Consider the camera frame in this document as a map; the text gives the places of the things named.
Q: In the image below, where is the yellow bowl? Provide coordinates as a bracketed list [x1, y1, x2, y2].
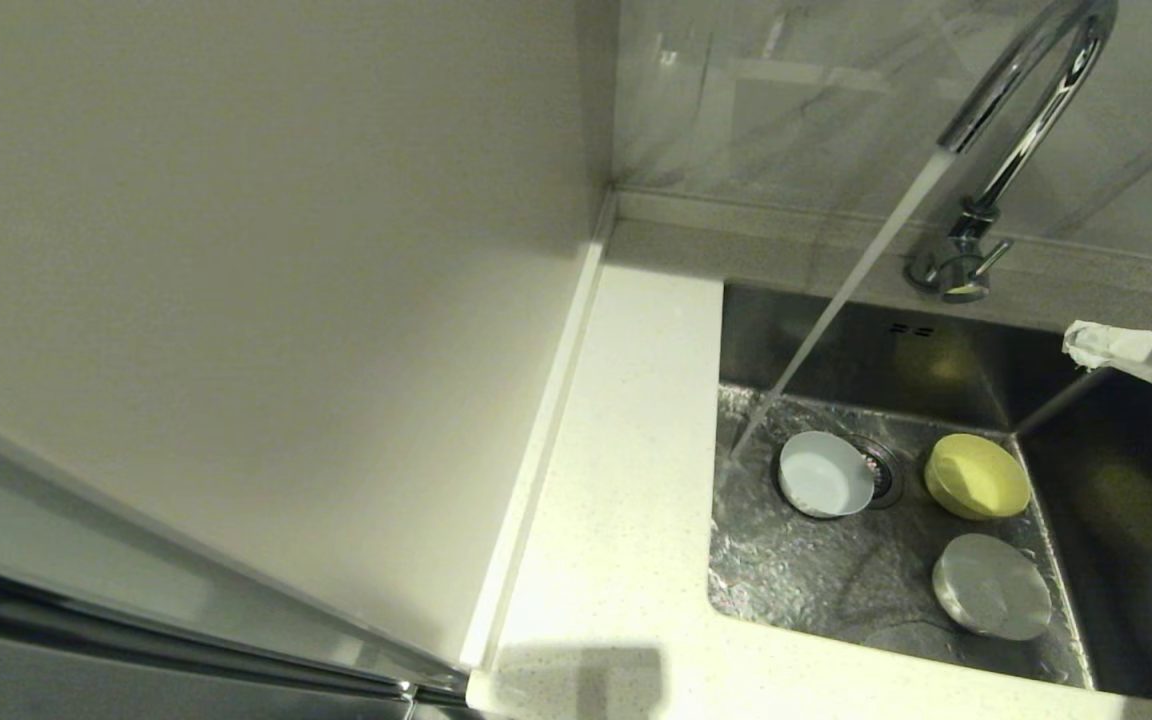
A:
[924, 432, 1033, 522]

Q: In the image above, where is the metal door handle bar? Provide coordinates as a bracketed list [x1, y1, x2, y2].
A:
[0, 560, 472, 706]

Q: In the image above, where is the white ceramic bowl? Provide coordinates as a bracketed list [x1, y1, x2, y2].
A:
[778, 430, 877, 520]
[931, 532, 1053, 642]

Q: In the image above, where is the grey steel appliance door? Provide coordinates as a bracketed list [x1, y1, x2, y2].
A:
[0, 400, 512, 720]

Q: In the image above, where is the chrome faucet lever handle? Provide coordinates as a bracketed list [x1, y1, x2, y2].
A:
[976, 238, 1015, 281]

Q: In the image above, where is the white appliance side panel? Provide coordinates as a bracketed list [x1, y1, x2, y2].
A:
[0, 0, 619, 673]

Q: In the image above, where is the round metal drain strainer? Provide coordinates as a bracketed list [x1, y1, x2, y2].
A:
[851, 437, 907, 511]

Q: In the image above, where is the white edge trim strip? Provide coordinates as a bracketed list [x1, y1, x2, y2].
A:
[459, 192, 619, 693]

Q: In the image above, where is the stainless steel sink basin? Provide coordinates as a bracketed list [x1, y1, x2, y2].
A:
[708, 280, 1152, 709]

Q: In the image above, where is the chrome gooseneck faucet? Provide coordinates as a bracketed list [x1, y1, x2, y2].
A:
[904, 0, 1119, 304]

